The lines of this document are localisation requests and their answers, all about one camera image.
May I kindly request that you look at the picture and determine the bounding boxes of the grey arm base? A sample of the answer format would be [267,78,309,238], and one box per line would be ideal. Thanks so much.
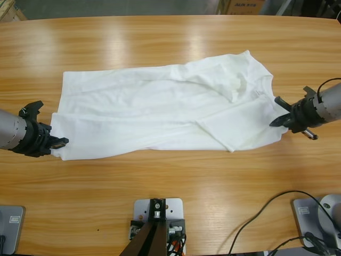
[291,194,341,247]
[0,204,27,255]

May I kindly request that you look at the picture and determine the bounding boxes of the cardboard box with AUX print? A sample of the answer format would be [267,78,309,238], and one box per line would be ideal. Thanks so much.
[225,0,267,15]

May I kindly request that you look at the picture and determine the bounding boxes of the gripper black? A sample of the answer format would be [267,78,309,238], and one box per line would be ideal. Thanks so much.
[7,119,69,157]
[269,96,322,140]

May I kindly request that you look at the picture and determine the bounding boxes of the black post clamp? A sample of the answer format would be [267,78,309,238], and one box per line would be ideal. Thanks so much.
[148,197,168,224]

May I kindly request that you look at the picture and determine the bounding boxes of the black side bracket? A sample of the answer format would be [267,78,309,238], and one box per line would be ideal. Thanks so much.
[167,218,186,237]
[129,219,147,240]

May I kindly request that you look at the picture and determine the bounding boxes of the wooden crate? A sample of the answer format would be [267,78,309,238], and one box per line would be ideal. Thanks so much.
[0,0,28,22]

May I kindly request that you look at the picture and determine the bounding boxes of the white t-shirt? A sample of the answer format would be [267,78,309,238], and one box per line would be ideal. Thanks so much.
[50,50,289,162]

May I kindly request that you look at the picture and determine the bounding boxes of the grey metal frame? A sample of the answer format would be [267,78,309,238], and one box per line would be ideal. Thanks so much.
[275,0,295,16]

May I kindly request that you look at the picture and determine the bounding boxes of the long black cable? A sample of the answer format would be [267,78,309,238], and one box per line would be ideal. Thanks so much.
[217,190,338,255]

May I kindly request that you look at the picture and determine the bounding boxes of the orange and black cable bundle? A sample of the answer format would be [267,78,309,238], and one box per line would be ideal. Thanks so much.
[166,234,188,256]

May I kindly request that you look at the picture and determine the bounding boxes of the black cable with plug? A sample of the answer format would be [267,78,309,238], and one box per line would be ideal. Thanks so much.
[267,231,341,256]

